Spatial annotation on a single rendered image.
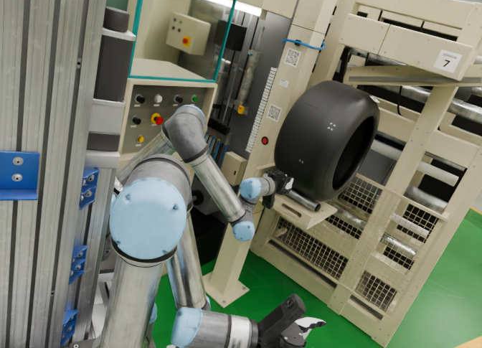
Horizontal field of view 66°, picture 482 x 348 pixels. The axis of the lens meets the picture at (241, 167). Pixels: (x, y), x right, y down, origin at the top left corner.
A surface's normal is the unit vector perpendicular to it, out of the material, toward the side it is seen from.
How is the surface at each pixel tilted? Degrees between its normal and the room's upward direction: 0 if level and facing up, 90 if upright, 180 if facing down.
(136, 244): 84
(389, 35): 90
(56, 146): 90
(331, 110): 49
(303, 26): 90
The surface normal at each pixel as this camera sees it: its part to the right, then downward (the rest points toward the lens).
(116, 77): 0.46, 0.46
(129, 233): 0.09, 0.28
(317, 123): -0.42, -0.26
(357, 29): -0.60, 0.14
